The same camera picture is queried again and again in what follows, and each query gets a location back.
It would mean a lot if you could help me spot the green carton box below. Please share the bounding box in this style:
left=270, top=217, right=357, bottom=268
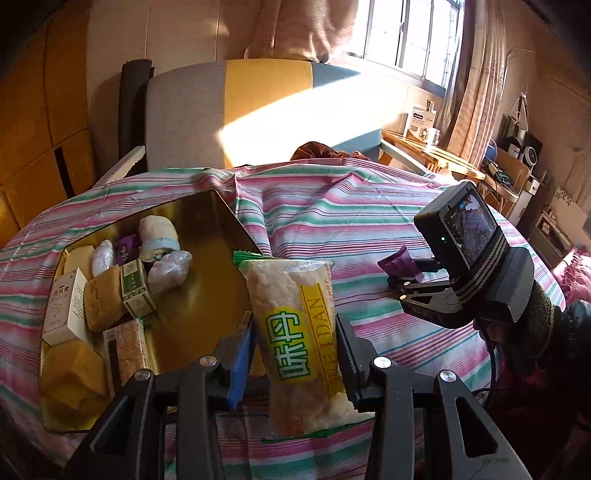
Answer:
left=120, top=258, right=158, bottom=320

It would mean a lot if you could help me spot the long beige curtain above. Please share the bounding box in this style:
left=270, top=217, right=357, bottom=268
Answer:
left=436, top=0, right=509, bottom=171

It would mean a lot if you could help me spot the person's right forearm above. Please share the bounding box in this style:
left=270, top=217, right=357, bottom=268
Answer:
left=529, top=281, right=591, bottom=398

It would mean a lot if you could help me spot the white printed carton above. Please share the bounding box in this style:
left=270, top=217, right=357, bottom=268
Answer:
left=403, top=107, right=438, bottom=141

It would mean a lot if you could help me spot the person's right hand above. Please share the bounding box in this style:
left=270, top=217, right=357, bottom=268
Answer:
left=475, top=318, right=543, bottom=381

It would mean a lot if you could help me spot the large white plastic-wrapped bundle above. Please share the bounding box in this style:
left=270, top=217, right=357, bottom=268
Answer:
left=91, top=239, right=115, bottom=276

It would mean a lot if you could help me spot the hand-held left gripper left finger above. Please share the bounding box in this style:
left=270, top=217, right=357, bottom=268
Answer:
left=69, top=310, right=259, bottom=480

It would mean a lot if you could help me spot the red cloth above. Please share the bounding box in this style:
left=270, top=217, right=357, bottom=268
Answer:
left=556, top=247, right=591, bottom=305

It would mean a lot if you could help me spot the brown cracker packet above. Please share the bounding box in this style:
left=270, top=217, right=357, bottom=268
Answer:
left=102, top=319, right=155, bottom=386

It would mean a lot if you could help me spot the striped bedsheet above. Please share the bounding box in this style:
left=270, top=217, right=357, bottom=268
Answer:
left=0, top=159, right=566, bottom=480

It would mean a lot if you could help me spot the small white plastic-wrapped bundle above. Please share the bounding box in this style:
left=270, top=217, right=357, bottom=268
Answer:
left=148, top=250, right=193, bottom=296

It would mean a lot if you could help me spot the brown crumpled cloth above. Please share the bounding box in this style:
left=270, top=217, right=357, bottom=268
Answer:
left=290, top=141, right=370, bottom=162

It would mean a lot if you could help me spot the wooden wardrobe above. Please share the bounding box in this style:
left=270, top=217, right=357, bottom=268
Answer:
left=0, top=14, right=99, bottom=250

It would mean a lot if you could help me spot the yellow green snack packet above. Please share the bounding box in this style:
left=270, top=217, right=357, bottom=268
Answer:
left=233, top=250, right=375, bottom=444

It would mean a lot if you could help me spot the purple wrapper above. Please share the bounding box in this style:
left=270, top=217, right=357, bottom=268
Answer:
left=113, top=234, right=141, bottom=266
left=378, top=244, right=424, bottom=283

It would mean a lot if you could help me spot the white carton box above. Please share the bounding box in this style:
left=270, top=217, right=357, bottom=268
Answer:
left=43, top=268, right=89, bottom=347

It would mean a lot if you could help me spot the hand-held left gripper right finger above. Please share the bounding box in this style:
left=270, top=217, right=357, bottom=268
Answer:
left=336, top=314, right=527, bottom=480

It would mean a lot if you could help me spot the white sofa armrest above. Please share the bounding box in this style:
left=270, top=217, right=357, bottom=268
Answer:
left=379, top=138, right=437, bottom=175
left=95, top=145, right=146, bottom=188

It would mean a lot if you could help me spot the barred window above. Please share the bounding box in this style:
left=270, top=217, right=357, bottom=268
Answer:
left=344, top=0, right=465, bottom=88

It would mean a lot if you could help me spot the small yellow sponge block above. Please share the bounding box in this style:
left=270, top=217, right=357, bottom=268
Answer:
left=64, top=246, right=96, bottom=278

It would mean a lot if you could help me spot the cluttered shelf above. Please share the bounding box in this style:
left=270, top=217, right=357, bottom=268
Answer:
left=480, top=92, right=591, bottom=259

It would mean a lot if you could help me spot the gold metal tin box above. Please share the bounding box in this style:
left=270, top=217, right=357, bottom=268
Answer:
left=39, top=190, right=273, bottom=432

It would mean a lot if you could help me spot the brown sponge block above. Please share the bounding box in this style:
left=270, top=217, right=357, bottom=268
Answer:
left=83, top=267, right=127, bottom=332

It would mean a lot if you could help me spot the large yellow sponge block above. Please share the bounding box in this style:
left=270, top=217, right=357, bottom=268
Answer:
left=41, top=340, right=109, bottom=409

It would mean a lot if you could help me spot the wooden folding table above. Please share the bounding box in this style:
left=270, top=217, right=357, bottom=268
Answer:
left=381, top=130, right=485, bottom=181

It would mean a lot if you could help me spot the grey yellow blue sofa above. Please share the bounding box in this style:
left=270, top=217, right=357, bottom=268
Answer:
left=145, top=59, right=384, bottom=169

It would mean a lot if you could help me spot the cardboard box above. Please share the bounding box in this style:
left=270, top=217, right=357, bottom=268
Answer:
left=494, top=148, right=532, bottom=195

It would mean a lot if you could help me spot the short patterned curtain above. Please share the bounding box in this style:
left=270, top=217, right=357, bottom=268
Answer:
left=245, top=0, right=361, bottom=64

